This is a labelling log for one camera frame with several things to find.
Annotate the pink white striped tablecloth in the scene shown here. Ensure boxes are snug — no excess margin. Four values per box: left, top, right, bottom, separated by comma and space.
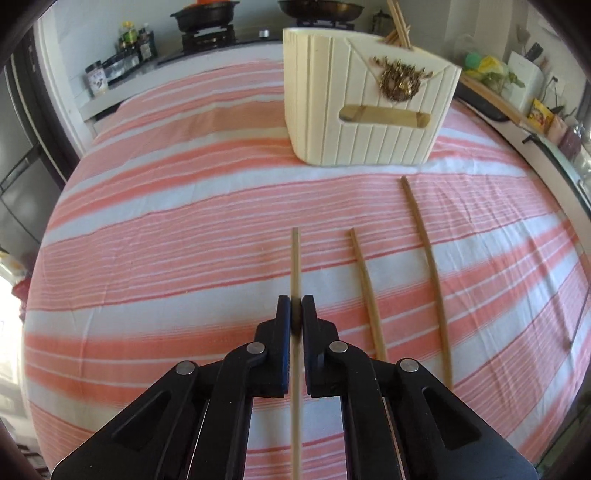
24, 61, 590, 466

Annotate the grey double door refrigerator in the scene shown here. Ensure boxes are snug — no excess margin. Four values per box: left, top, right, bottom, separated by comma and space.
0, 65, 65, 270

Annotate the green plastic cutting board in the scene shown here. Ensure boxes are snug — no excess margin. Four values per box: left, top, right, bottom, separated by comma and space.
521, 133, 591, 216

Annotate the cream plastic utensil holder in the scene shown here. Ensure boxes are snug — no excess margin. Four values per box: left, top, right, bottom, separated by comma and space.
283, 28, 461, 167

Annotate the wooden cutting board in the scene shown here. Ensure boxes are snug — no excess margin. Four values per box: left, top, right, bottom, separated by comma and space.
455, 73, 539, 134

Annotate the yellow snack packet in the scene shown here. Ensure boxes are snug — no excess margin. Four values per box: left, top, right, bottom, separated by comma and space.
527, 98, 554, 135

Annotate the white label spice jar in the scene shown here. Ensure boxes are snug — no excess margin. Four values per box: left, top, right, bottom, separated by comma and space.
85, 61, 108, 98

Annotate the plastic bag with produce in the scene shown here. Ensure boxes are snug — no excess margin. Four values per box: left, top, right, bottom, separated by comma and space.
453, 34, 525, 94

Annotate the spice jar rack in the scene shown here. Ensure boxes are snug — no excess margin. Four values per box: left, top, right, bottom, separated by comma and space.
102, 50, 140, 86

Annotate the white knife block holder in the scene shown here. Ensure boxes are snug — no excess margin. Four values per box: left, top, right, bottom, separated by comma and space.
502, 51, 545, 115

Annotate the black gas stove top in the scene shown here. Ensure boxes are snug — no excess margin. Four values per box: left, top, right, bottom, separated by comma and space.
156, 25, 280, 66

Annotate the sauce bottles group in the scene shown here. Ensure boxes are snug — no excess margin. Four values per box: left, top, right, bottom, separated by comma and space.
118, 21, 157, 63

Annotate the dark glass kettle jug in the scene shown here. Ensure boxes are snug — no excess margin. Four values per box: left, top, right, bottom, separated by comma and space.
370, 9, 394, 36

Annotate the black pot with red lid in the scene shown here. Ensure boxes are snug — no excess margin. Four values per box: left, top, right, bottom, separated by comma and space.
170, 1, 239, 33

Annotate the dark wok with glass lid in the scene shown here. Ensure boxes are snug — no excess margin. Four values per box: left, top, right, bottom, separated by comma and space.
277, 0, 365, 23

